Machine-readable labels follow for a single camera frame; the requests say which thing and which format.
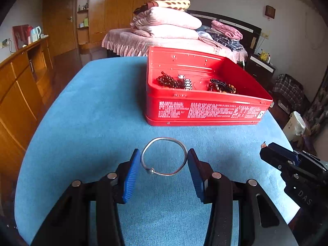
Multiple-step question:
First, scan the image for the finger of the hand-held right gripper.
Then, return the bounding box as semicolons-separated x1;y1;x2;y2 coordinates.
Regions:
260;147;299;171
268;142;321;166

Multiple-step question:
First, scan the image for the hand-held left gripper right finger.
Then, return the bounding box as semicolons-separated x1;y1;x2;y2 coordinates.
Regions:
187;149;299;246

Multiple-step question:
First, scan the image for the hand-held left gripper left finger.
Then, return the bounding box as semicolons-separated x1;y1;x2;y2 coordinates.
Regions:
31;149;141;246

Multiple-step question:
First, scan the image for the silver bangle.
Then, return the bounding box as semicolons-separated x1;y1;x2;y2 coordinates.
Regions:
140;137;187;177

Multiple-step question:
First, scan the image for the red tin box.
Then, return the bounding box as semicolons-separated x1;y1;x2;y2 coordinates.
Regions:
145;46;274;127

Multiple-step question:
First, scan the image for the large wooden bead bracelet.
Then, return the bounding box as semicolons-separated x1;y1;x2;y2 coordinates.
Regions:
209;84;237;94

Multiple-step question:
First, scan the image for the silver black bead bracelet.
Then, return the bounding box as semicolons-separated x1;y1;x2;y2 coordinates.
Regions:
178;74;193;91

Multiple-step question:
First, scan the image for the black tiger-eye bead bracelet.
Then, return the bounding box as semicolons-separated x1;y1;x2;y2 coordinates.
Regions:
207;78;232;90

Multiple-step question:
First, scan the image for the brown small-bead necklace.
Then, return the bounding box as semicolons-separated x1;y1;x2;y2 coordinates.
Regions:
157;71;180;89

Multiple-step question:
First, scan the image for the white trash bin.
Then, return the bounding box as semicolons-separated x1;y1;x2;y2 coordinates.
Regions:
282;111;306;141

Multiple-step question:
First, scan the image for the floral patterned cloth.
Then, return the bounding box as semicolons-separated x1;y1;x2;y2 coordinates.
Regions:
302;77;328;154

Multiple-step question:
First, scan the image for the plaid bag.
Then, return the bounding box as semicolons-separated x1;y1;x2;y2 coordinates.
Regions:
272;74;304;112

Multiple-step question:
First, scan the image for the dark nightstand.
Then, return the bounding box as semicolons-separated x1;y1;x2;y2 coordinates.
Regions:
248;54;277;90

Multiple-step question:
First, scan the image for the yellow plush toy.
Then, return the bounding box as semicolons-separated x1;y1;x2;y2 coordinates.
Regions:
257;49;271;61

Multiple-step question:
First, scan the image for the plaid clothes pile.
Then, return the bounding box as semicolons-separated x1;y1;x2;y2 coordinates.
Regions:
205;28;244;52

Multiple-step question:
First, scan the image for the dark wooden bed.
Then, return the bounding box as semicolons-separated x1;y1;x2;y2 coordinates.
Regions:
102;10;262;64

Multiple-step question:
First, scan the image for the pink bedspread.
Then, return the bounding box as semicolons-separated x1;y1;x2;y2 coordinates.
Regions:
102;28;248;63

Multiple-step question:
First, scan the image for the folded pink blanket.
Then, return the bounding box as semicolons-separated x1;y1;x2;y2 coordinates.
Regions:
211;20;243;40

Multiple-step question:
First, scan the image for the wooden sideboard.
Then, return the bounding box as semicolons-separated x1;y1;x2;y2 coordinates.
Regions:
0;36;55;159

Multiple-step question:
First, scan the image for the folded pink quilt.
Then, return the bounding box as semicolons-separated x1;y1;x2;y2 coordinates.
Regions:
131;7;203;30
131;24;200;40

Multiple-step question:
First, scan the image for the white electric kettle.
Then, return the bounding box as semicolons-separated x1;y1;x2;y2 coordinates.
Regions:
30;26;43;43

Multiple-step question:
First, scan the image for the wooden wardrobe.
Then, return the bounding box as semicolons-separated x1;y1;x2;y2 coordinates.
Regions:
38;0;172;57

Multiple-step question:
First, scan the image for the spotted cream blanket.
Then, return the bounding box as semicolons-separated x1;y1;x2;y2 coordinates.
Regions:
133;0;191;14

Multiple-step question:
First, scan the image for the red gift box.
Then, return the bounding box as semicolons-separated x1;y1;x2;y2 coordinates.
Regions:
12;24;33;50

